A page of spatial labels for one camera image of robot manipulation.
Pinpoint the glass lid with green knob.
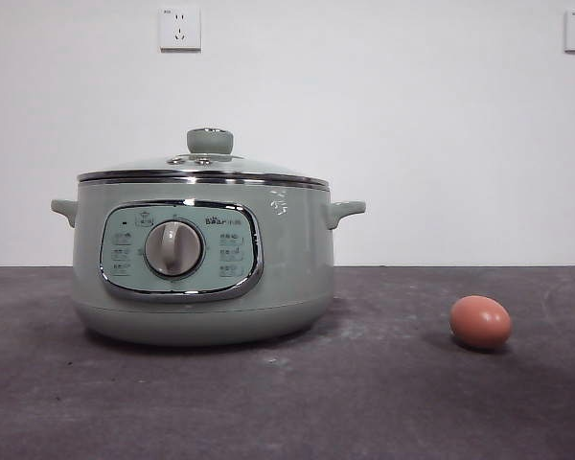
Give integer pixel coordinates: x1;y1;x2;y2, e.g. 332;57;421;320
76;126;328;186

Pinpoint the brown egg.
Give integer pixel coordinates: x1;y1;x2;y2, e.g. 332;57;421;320
448;295;513;350

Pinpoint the pale green electric cooking pot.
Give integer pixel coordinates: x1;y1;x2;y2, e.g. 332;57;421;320
51;179;367;348

